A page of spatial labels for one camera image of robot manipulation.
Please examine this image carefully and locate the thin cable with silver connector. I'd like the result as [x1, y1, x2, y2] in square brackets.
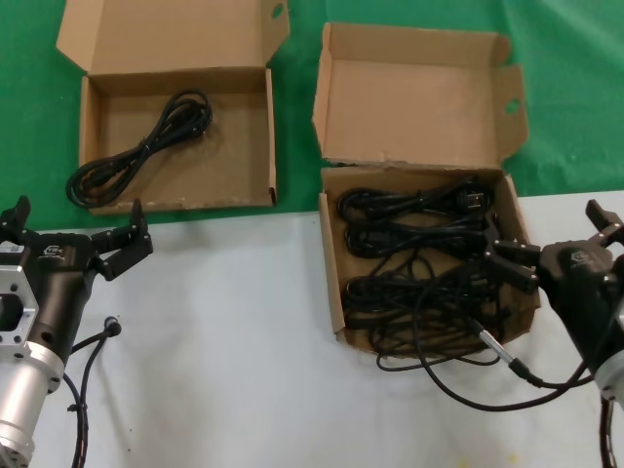
[416, 277, 605, 413]

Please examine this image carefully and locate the cardboard box with torn lid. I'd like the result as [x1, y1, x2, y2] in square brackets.
[311, 21, 542, 352]

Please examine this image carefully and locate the green cloth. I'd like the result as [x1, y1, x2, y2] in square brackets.
[0, 0, 624, 230]

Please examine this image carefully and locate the cardboard box with round-holed lid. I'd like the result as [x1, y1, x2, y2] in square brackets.
[56, 0, 293, 215]

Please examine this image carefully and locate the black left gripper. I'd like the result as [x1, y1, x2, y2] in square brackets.
[0, 195, 155, 360]

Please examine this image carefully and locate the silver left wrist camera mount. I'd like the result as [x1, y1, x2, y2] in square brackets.
[0, 243, 41, 365]

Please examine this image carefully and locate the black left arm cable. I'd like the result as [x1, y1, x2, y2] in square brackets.
[61, 315, 122, 468]

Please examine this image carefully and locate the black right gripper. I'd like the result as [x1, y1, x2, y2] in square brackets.
[480, 199, 624, 374]

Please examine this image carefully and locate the black power cord bundle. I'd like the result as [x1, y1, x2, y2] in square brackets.
[369, 316, 506, 372]
[342, 218, 488, 255]
[343, 270, 508, 328]
[65, 88, 215, 205]
[337, 178, 493, 220]

